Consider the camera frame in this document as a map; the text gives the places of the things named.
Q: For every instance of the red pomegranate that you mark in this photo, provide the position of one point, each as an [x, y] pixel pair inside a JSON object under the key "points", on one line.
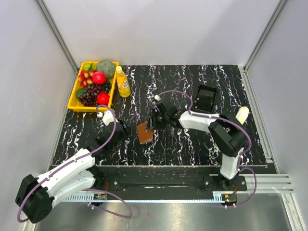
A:
{"points": [[99, 78], [103, 98]]}

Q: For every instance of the red pomegranate upper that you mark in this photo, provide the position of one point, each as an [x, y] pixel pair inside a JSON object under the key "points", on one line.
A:
{"points": [[99, 78]]}

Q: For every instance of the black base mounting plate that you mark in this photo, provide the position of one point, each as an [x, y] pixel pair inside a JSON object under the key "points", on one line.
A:
{"points": [[166, 182]]}

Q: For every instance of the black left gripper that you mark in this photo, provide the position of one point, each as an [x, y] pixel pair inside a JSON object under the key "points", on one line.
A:
{"points": [[126, 133]]}

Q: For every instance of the green lime fruit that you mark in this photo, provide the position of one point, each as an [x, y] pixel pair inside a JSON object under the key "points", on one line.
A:
{"points": [[79, 92]]}

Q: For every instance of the black grape bunch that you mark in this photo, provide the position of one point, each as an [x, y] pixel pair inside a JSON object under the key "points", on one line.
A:
{"points": [[106, 86]]}

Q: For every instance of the dark purple grape bunch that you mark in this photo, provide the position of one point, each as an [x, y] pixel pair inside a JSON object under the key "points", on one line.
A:
{"points": [[89, 95]]}

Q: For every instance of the brown leather card holder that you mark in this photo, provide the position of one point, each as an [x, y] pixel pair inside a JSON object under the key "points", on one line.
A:
{"points": [[145, 135]]}

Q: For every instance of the small red fruit cluster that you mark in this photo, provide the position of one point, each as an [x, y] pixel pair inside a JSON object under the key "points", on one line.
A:
{"points": [[85, 78]]}

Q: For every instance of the red pomegranate lower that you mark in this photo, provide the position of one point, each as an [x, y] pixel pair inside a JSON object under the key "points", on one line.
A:
{"points": [[103, 98]]}

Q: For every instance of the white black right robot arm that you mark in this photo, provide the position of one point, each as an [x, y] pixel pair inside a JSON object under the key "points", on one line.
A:
{"points": [[227, 130]]}

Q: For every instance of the green melon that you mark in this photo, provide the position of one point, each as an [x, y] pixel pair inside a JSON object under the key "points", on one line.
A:
{"points": [[107, 67]]}

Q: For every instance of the yellow plastic fruit tray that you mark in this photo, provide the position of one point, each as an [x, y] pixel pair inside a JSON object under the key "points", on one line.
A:
{"points": [[76, 106]]}

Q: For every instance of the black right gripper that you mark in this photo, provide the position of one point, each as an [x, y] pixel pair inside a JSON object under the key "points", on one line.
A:
{"points": [[153, 114]]}

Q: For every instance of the black plastic card box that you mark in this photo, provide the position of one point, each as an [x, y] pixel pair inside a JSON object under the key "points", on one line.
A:
{"points": [[204, 99]]}

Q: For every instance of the yellow juice bottle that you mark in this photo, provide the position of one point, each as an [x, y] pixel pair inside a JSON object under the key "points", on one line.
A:
{"points": [[122, 82]]}

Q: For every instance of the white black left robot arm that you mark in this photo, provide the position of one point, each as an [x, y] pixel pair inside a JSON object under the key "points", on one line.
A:
{"points": [[37, 196]]}

